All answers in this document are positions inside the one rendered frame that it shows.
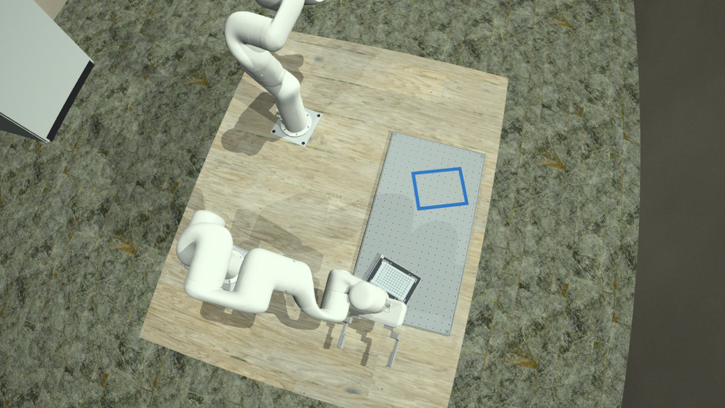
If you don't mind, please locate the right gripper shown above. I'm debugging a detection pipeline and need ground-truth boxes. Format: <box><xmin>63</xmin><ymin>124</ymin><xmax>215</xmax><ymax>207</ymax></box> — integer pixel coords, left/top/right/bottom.
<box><xmin>337</xmin><ymin>298</ymin><xmax>407</xmax><ymax>368</ymax></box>

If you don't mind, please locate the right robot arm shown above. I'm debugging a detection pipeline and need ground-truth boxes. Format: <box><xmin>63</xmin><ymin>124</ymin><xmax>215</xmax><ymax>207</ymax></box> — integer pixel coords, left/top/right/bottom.
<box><xmin>176</xmin><ymin>210</ymin><xmax>392</xmax><ymax>322</ymax></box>

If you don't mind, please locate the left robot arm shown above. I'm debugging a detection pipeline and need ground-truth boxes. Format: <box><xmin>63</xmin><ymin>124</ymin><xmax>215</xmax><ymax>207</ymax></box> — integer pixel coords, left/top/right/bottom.
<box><xmin>224</xmin><ymin>0</ymin><xmax>325</xmax><ymax>137</ymax></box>

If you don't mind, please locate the blue tape rectangle outline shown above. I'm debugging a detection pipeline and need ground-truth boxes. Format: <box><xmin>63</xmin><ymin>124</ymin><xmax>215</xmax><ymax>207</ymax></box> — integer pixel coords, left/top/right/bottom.
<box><xmin>411</xmin><ymin>167</ymin><xmax>469</xmax><ymax>211</ymax></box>

